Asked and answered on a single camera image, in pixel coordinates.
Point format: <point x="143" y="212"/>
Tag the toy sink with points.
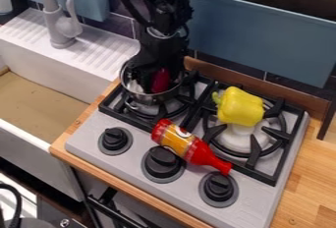
<point x="39" y="74"/>

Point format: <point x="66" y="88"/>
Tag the yellow toy pepper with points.
<point x="239" y="107"/>

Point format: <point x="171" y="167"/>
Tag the red toy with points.
<point x="161" y="80"/>

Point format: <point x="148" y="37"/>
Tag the red toy sauce bottle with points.
<point x="181" y="142"/>

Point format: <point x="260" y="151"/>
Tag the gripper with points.
<point x="159" y="53"/>

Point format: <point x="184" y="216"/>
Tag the tap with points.
<point x="59" y="25"/>

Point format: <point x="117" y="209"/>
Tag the silver pot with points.
<point x="148" y="97"/>

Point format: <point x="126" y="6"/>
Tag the toy stove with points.
<point x="131" y="169"/>

